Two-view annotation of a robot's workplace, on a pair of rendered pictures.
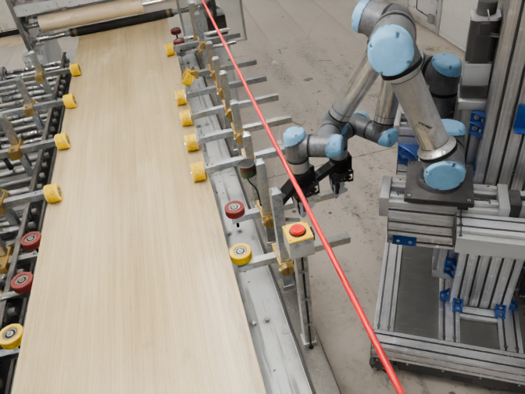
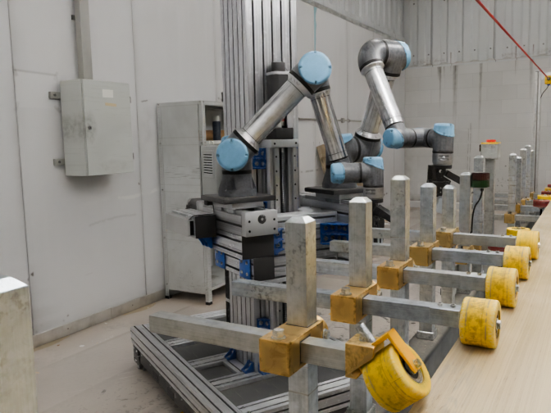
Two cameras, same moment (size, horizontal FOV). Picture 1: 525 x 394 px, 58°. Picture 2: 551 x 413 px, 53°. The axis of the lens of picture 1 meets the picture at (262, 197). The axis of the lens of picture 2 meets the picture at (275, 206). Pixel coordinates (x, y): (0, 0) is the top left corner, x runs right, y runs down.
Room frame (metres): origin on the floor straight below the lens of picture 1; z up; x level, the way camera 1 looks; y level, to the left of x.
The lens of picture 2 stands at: (3.36, 0.65, 1.25)
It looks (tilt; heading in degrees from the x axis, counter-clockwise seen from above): 7 degrees down; 218
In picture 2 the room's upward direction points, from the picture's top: 1 degrees counter-clockwise
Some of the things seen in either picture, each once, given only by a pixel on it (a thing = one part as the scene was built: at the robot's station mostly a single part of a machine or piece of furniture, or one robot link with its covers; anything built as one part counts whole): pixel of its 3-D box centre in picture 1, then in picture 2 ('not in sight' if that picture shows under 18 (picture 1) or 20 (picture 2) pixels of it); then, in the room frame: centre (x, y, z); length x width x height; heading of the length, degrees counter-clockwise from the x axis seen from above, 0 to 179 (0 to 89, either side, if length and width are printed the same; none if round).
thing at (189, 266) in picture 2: not in sight; (216, 197); (-0.01, -2.59, 0.78); 0.90 x 0.45 x 1.55; 8
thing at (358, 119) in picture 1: (358, 125); (345, 172); (1.57, -0.41, 1.12); 0.11 x 0.11 x 0.08; 37
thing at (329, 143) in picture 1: (326, 143); (420, 138); (1.30, -0.24, 1.25); 0.11 x 0.11 x 0.08; 68
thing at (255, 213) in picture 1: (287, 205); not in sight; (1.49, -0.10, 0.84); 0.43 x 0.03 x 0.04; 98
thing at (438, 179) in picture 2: (302, 181); (439, 180); (1.32, -0.15, 1.08); 0.09 x 0.08 x 0.12; 118
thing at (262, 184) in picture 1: (266, 209); (464, 240); (1.44, -0.01, 0.89); 0.03 x 0.03 x 0.48; 8
